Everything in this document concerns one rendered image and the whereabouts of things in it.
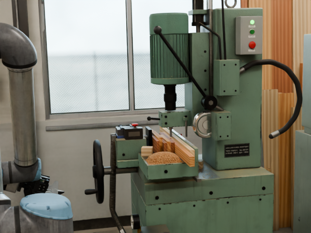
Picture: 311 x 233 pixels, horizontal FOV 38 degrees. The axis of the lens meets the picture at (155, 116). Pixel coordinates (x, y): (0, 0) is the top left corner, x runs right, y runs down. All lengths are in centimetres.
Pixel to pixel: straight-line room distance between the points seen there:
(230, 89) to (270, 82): 153
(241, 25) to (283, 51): 160
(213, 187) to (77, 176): 161
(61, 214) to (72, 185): 202
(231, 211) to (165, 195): 31
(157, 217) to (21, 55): 87
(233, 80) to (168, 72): 28
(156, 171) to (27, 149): 50
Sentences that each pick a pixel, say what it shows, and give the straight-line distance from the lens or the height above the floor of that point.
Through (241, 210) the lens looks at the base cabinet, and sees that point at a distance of 203.
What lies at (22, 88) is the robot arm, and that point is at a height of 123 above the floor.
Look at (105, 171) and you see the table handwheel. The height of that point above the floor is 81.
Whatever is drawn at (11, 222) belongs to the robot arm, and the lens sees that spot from 137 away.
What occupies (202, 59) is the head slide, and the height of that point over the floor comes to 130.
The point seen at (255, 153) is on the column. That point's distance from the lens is 211.
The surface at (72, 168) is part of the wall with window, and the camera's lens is 335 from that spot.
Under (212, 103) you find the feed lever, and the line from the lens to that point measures 193.
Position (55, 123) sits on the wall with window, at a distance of 328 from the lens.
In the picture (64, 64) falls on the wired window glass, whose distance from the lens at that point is 331.
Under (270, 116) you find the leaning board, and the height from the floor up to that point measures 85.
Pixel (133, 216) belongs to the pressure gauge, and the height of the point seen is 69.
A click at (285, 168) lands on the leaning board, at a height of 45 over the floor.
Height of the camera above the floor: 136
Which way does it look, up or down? 9 degrees down
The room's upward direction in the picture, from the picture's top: 1 degrees counter-clockwise
